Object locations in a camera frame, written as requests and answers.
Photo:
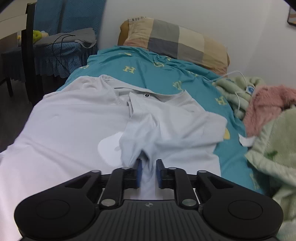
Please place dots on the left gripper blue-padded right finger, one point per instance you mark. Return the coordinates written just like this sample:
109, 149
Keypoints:
177, 180

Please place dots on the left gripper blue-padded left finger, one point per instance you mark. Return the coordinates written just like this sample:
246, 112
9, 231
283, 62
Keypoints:
117, 182

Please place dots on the white polo shirt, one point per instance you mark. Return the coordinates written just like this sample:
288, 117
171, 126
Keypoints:
103, 123

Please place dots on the green cartoon fleece blanket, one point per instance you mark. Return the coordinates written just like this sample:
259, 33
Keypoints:
272, 152

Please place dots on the teal patterned bed sheet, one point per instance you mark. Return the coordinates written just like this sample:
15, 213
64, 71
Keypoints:
165, 75

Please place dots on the pink fluffy blanket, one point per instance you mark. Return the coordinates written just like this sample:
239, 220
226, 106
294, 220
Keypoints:
266, 104

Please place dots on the plaid checkered pillow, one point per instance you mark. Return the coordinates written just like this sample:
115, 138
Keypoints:
174, 41

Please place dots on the blue covered chair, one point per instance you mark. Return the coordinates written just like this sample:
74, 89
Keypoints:
55, 17

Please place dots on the grey cloth on chair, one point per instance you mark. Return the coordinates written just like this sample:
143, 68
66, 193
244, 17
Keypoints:
85, 37

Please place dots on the yellow green plush toy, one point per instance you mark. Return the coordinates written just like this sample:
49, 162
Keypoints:
37, 35

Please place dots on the white desk with black legs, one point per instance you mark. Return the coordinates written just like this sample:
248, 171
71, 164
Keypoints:
18, 16

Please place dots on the framed leaf picture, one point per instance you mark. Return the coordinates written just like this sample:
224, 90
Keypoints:
291, 20

